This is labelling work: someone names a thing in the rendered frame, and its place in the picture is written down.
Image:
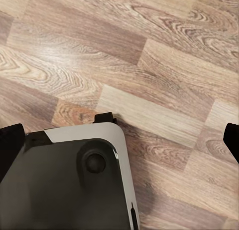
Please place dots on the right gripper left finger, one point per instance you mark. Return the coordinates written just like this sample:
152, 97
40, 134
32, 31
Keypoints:
12, 139

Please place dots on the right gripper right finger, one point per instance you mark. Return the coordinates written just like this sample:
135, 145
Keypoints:
231, 139

